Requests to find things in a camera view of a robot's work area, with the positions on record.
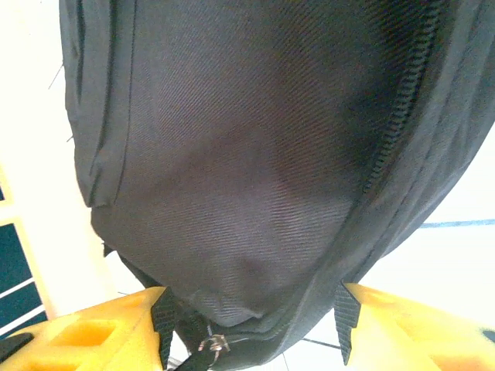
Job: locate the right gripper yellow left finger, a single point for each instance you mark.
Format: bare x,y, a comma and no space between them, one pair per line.
116,348

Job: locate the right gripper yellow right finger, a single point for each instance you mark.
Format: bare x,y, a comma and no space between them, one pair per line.
417,340

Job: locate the black fabric backpack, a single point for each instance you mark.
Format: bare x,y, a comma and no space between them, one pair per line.
247,154

